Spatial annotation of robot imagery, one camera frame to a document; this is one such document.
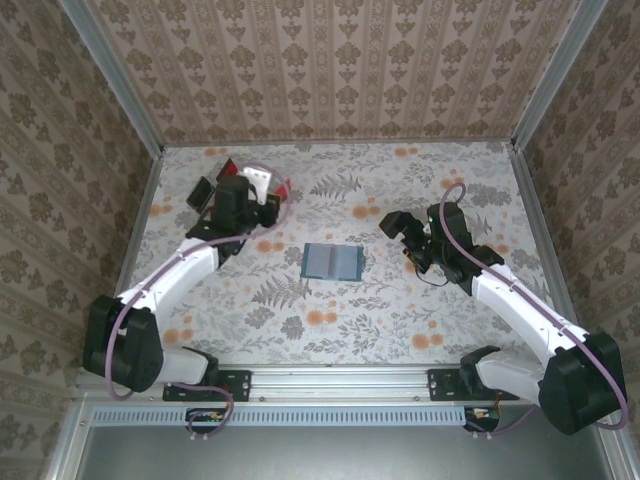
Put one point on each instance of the red credit card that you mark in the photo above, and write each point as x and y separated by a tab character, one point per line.
227	170
282	190

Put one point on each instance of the blue-grey cloth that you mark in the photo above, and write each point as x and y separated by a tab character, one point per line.
345	262

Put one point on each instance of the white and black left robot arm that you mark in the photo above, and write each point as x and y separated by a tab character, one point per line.
170	272

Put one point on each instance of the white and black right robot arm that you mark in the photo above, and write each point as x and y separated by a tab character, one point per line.
525	305

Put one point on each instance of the black patterned credit card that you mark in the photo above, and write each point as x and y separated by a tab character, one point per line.
200	192

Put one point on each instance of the clear plastic organizer tray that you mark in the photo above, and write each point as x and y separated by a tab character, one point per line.
214	179

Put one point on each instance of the aluminium base beam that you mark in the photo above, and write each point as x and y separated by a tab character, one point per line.
340	380

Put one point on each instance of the grey metal panel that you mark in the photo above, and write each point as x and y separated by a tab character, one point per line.
340	455

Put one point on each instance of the white left camera bracket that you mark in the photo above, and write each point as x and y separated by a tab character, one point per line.
257	182

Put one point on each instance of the aluminium rear rail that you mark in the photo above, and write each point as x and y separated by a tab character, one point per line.
340	141

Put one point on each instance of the aluminium side rail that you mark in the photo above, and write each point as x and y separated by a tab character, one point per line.
131	250
540	225

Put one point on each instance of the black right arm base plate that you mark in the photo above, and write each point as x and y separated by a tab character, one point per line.
445	385

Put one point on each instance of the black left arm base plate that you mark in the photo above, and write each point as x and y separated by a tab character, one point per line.
235	385

